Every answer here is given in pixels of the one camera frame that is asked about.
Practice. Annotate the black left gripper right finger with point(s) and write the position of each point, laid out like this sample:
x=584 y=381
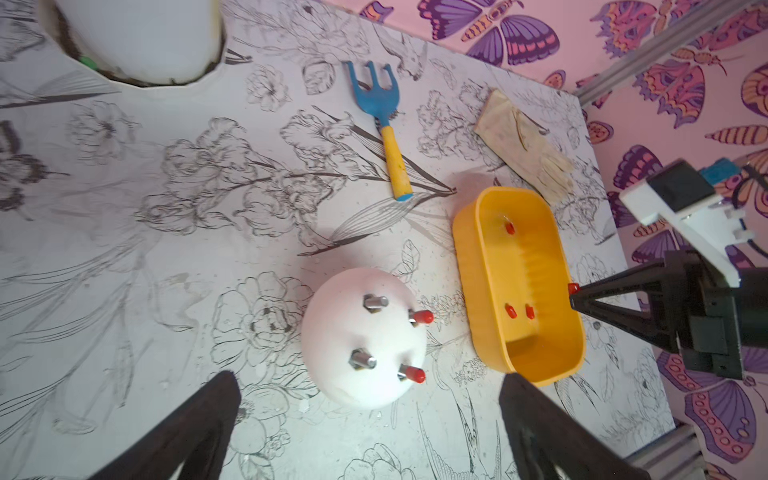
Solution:
x=545 y=440

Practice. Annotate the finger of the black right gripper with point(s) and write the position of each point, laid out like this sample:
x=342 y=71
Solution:
x=654 y=326
x=650 y=278

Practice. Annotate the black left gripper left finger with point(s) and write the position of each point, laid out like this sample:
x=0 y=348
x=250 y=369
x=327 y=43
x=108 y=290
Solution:
x=192 y=440

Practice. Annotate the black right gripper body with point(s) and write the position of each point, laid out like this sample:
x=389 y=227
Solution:
x=718 y=322

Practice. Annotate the red screw protection sleeve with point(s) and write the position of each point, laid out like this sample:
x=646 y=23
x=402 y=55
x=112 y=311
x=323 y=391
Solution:
x=421 y=317

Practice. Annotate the steel screw on dome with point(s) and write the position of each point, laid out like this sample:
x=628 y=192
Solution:
x=375 y=303
x=361 y=359

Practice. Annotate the white dome with screws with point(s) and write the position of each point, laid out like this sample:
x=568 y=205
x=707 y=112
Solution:
x=335 y=323

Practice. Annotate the yellow plastic tray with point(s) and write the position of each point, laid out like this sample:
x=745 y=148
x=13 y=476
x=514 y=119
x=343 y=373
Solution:
x=528 y=267

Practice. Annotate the cream fabric work glove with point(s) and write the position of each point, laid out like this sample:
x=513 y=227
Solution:
x=516 y=140

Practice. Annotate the blue yellow garden rake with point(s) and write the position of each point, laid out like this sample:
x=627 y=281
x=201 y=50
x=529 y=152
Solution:
x=381 y=103

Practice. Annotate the green plant in white pot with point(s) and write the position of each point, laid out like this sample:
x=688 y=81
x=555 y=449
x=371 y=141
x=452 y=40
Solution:
x=140 y=45

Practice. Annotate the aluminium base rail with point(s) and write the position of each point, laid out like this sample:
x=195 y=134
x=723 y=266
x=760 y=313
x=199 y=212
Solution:
x=675 y=455

